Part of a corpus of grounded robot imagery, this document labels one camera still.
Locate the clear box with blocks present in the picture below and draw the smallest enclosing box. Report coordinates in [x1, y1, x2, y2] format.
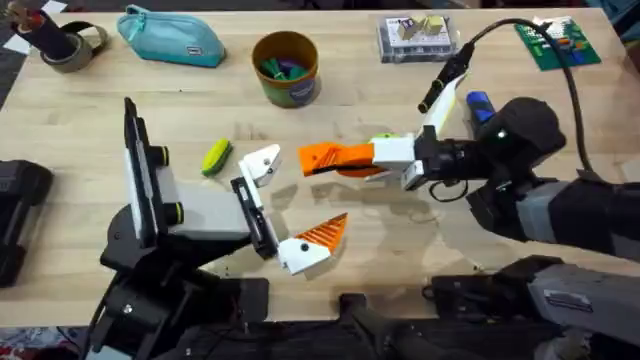
[376, 13, 460, 65]

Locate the orange tub with toys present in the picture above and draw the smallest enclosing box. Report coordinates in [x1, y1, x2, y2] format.
[250, 30, 322, 110]

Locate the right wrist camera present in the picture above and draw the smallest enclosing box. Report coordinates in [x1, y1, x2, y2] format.
[417, 41, 475, 138]

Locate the green board with blocks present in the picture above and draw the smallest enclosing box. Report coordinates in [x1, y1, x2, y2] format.
[513, 15, 604, 72]

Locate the dark cylinder holder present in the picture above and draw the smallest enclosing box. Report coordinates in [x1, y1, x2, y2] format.
[8, 1, 77, 62]

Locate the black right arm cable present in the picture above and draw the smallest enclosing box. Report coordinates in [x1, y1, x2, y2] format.
[467, 17, 596, 174]

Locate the grey tape roll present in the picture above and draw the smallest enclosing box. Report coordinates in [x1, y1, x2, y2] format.
[39, 20, 110, 75]

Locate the teal zip bag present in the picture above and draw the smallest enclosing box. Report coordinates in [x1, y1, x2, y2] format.
[116, 4, 228, 69]

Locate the black box device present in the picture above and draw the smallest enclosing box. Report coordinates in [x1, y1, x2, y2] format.
[0, 159, 55, 290]

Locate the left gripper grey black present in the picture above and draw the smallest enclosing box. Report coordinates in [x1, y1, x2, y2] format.
[99, 143, 349, 281]

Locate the left wrist upright black plate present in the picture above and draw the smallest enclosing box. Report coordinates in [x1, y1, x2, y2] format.
[123, 96, 160, 250]

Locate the black rail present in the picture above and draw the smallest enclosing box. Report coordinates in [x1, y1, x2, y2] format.
[164, 292, 569, 360]

